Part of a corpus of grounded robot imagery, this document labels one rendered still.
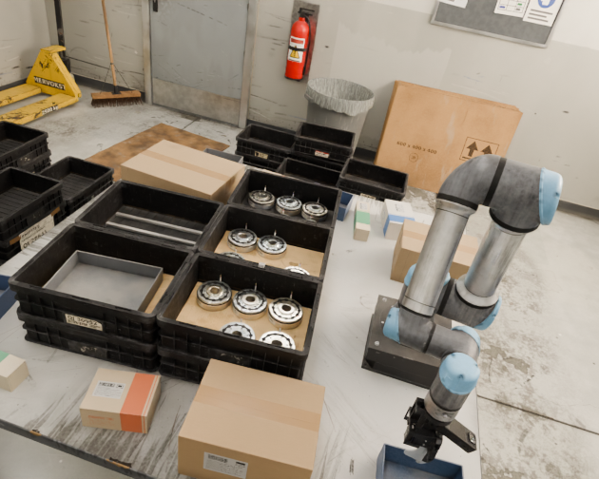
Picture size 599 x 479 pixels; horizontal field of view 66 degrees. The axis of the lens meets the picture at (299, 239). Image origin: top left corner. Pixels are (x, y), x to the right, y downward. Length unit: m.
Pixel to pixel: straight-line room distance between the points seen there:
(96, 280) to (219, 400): 0.57
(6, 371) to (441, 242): 1.12
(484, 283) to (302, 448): 0.62
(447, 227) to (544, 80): 3.31
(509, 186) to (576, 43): 3.27
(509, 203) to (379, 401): 0.68
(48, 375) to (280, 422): 0.66
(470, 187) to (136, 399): 0.94
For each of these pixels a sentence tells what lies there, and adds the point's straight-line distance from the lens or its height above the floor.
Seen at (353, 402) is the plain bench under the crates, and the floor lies 0.70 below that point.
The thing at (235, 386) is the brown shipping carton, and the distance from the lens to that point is 1.18.
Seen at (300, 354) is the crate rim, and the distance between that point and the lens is 1.17.
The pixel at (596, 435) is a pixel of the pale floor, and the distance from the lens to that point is 2.81.
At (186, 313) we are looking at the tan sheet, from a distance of 1.38.
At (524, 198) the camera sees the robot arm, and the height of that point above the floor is 1.39.
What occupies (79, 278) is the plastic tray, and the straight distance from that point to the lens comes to 1.52.
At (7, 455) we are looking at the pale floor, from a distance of 2.20.
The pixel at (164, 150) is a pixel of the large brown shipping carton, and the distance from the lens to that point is 2.08.
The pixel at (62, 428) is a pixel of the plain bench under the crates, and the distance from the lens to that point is 1.35.
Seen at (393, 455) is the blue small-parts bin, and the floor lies 0.73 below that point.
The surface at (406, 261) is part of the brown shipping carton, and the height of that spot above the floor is 0.80.
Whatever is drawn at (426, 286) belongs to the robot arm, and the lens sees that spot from 1.10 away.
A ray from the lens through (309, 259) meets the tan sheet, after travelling 1.62.
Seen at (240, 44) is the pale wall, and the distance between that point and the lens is 4.50.
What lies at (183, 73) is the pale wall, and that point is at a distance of 4.81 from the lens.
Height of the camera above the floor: 1.81
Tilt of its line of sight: 35 degrees down
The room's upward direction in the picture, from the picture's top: 11 degrees clockwise
